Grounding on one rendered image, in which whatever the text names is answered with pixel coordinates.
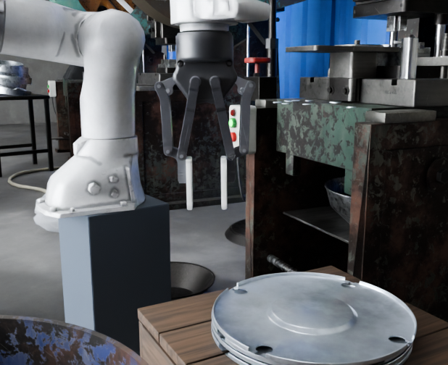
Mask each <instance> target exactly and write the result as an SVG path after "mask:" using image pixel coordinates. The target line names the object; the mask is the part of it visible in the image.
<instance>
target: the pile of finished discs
mask: <svg viewBox="0 0 448 365"><path fill-rule="evenodd" d="M353 284H354V283H353V282H350V283H349V284H343V285H341V286H342V287H344V288H354V285H353ZM230 290H235V289H234V288H231V289H230ZM234 293H236V294H246V293H248V292H247V291H246V290H235V292H234ZM211 330H212V336H213V338H214V341H215V342H216V344H217V346H218V347H219V349H220V350H221V351H222V352H224V351H230V352H229V353H225V355H226V356H227V357H228V358H230V359H231V360H233V361H235V362H236V363H237V364H239V365H290V364H284V363H280V362H277V361H272V360H269V359H266V358H263V357H260V355H261V354H262V353H271V352H272V351H273V349H272V348H271V347H268V346H259V347H257V348H256V351H258V353H256V354H253V353H250V352H248V351H245V350H244V349H242V348H240V347H238V346H237V345H235V344H233V343H232V342H231V341H230V340H228V339H227V338H226V337H225V336H224V335H223V334H222V333H221V332H220V331H219V329H218V328H217V326H216V324H215V322H214V319H213V315H212V323H211ZM389 340H390V341H392V342H393V343H399V344H403V343H407V342H405V339H403V338H401V337H390V338H389ZM413 341H414V340H413ZM413 341H412V342H411V343H407V344H410V345H409V346H408V347H407V348H406V349H405V350H404V351H402V352H401V353H399V354H398V355H396V356H394V357H392V358H389V359H387V360H385V361H381V362H378V363H375V364H369V365H403V363H404V362H406V360H407V359H408V357H409V356H410V354H411V352H412V345H413Z"/></svg>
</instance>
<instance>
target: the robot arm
mask: <svg viewBox="0 0 448 365"><path fill-rule="evenodd" d="M269 17H270V5H269V4H267V3H265V2H262V1H258V0H170V22H171V25H173V26H180V31H181V33H178V34H177V36H176V37H175V42H176V68H175V71H174V73H173V76H172V77H171V78H168V79H166V80H163V81H162V82H161V81H159V82H156V83H155V85H154V87H155V90H156V92H157V95H158V96H159V99H160V108H161V119H162V139H163V151H164V154H165V155H166V156H171V157H173V158H175V159H176V160H177V162H178V182H179V183H186V196H187V209H188V210H192V209H193V180H192V157H191V156H186V154H187V150H188V143H189V139H190V135H191V128H192V124H193V119H194V112H195V108H196V104H201V103H204V102H207V103H210V104H215V106H216V110H217V116H218V120H219V123H220V129H221V133H222V137H223V143H224V146H225V153H226V156H221V206H222V209H227V208H228V206H227V183H234V181H235V179H236V159H237V158H238V157H239V156H243V155H246V154H248V153H249V124H250V104H251V97H252V94H253V92H254V89H255V86H256V84H255V82H254V81H251V80H245V79H243V78H241V77H238V76H237V73H236V71H235V69H234V66H233V35H232V33H229V26H232V25H237V24H238V22H240V23H249V22H259V21H265V20H268V19H269ZM144 44H145V35H144V30H143V28H142V27H141V25H140V23H139V21H138V20H137V19H135V18H134V17H133V16H131V15H130V14H128V13H127V12H123V11H120V10H116V9H108V10H104V11H101V12H82V11H79V10H76V9H71V8H69V7H65V6H62V5H60V4H55V3H53V2H50V1H44V0H0V54H6V55H12V56H21V57H26V58H31V59H41V60H46V61H51V62H59V63H64V64H71V65H76V66H81V67H84V77H83V86H82V90H81V94H80V120H81V134H82V137H79V139H77V140H76V142H74V144H73V151H74V156H73V157H72V158H71V159H70V160H68V161H67V162H66V163H65V164H64V165H63V166H61V167H60V168H59V169H58V170H57V171H56V172H55V173H54V174H53V175H52V176H51V177H50V178H49V181H48V183H47V189H46V199H44V198H39V199H38V202H37V204H36V209H37V210H39V211H40V212H41V213H42V214H44V215H46V216H49V217H56V218H66V217H79V216H85V215H92V214H104V213H111V212H118V211H130V210H135V208H136V207H137V206H138V205H140V204H142V203H143V202H144V201H145V198H146V197H145V195H144V191H143V188H142V186H141V181H140V175H139V168H138V136H137V135H136V107H135V94H136V83H137V77H138V67H139V62H140V57H141V54H142V51H143V50H144ZM234 83H235V84H237V86H238V90H237V91H238V93H239V94H241V100H240V122H239V145H238V146H237V147H233V141H232V137H231V131H230V128H229V124H228V118H227V114H226V110H225V103H224V100H223V99H224V98H225V96H226V95H227V94H228V92H229V90H230V89H231V88H232V87H233V85H234ZM175 84H176V85H177V86H178V87H179V89H180V90H181V92H182V93H183V95H184V96H185V97H186V98H187V104H186V111H185V116H184V120H183V127H182V132H181V139H180V143H179V147H178V148H176V147H174V146H173V126H172V115H171V103H170V95H171V94H172V93H173V86H174V85H175Z"/></svg>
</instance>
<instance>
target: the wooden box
mask: <svg viewBox="0 0 448 365"><path fill-rule="evenodd" d="M305 272H314V273H323V274H333V275H338V276H342V277H345V280H348V281H350V282H353V283H355V282H356V283H360V281H362V280H360V279H358V278H356V277H353V276H352V275H350V274H347V273H346V272H343V271H341V270H340V269H337V268H336V267H333V266H327V267H321V268H318V269H312V270H308V271H305ZM224 290H226V289H224ZM224 290H218V291H214V292H211V293H205V294H201V295H195V296H191V297H187V298H182V299H178V300H174V301H168V302H165V303H159V304H155V305H152V306H146V307H143V308H139V309H138V319H139V341H140V357H142V358H143V359H144V360H145V361H146V362H147V363H148V364H149V365H239V364H237V363H236V362H235V361H233V360H231V359H230V358H228V357H227V356H226V355H225V353H229V352H230V351H224V352H222V351H221V350H220V349H219V347H218V346H217V344H216V342H215V341H214V338H213V336H212V330H211V323H212V307H213V305H214V302H215V300H216V298H217V297H218V296H219V294H221V293H222V292H223V291H224ZM405 304H406V305H407V306H408V307H409V308H410V309H411V311H412V312H413V313H414V315H415V318H416V321H417V332H416V335H415V338H414V341H413V345H412V352H411V354H410V356H409V357H408V359H407V360H406V362H404V363H403V365H448V322H446V321H444V320H442V319H440V318H438V317H436V316H434V315H431V314H429V313H427V312H425V311H423V310H421V309H419V308H417V307H415V306H413V305H411V304H409V303H407V302H405Z"/></svg>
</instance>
